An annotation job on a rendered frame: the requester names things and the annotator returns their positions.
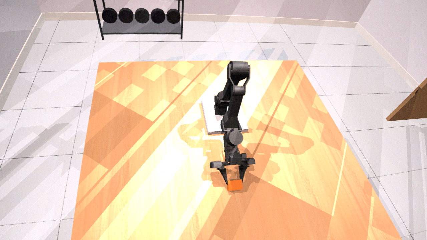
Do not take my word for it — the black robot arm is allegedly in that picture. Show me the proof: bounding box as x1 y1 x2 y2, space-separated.
214 61 250 165

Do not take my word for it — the orange block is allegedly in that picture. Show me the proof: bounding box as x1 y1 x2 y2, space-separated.
227 179 243 191

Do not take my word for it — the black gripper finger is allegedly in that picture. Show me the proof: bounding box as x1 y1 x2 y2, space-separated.
217 168 228 185
239 166 249 182

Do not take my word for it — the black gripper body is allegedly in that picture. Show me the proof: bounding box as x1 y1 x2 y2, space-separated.
210 146 256 169

